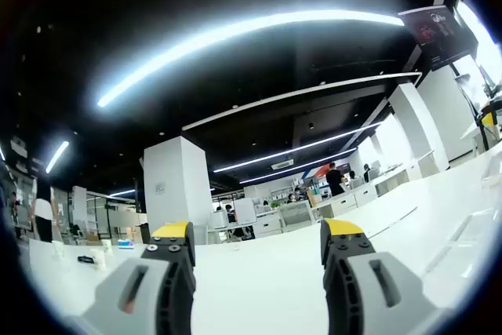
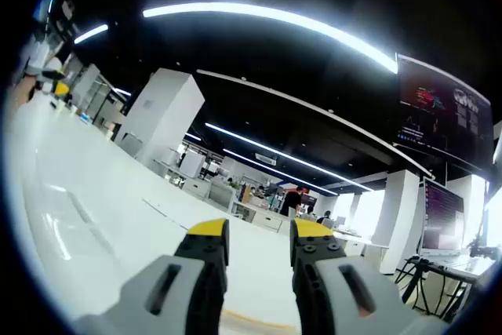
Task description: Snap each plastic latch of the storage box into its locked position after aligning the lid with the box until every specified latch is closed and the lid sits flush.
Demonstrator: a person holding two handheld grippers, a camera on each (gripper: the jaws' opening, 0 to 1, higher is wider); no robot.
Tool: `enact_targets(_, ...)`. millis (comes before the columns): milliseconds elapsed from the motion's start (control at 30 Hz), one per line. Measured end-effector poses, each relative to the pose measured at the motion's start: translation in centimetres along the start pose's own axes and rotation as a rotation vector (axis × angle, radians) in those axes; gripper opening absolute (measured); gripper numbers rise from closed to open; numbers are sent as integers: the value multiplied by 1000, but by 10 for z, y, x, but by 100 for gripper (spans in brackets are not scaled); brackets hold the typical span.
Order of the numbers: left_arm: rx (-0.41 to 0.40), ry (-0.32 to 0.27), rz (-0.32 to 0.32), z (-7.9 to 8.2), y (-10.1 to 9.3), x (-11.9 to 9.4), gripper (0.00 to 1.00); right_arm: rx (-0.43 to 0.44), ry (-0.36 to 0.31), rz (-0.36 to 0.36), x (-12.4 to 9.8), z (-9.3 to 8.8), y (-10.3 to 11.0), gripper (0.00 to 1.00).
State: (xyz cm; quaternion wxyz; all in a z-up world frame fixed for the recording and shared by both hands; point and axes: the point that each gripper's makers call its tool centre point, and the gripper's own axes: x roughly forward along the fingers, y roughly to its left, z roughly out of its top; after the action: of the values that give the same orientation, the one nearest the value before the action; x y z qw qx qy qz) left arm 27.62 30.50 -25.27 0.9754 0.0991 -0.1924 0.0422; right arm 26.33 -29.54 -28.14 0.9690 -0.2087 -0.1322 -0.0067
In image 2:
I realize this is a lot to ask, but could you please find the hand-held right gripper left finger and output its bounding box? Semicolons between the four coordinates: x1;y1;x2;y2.
74;217;231;335

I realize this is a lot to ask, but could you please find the white square pillar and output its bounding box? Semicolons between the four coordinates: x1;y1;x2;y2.
371;169;421;275
113;67;207;162

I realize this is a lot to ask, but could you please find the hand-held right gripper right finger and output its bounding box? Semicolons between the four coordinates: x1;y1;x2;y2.
289;217;448;335

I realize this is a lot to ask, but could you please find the distant ceiling light strip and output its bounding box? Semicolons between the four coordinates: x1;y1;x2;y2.
222;148;339;196
204;122;373;192

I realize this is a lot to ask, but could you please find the short ceiling light strip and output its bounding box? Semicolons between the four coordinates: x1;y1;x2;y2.
73;24;110;45

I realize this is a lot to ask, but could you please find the black tripod stand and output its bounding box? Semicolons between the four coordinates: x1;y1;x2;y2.
395;255;435;315

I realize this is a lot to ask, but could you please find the computer monitor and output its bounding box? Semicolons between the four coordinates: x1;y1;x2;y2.
417;177;467;258

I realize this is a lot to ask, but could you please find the white side desk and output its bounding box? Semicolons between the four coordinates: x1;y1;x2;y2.
407;253;497;287

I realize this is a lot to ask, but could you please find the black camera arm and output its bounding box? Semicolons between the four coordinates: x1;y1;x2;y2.
467;235;500;260

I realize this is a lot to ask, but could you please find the large hanging display screen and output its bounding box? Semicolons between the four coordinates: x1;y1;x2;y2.
395;52;493;164

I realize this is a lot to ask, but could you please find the glass partition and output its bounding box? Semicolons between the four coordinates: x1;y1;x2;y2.
72;63;126;126

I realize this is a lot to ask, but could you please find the clear plastic storage box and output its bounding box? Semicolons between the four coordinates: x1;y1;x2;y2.
23;180;122;273

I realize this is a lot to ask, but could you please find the long ceiling light strip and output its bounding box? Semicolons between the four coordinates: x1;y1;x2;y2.
142;1;399;75

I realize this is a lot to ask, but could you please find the white office desk row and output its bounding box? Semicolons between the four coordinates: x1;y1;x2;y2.
231;197;293;234

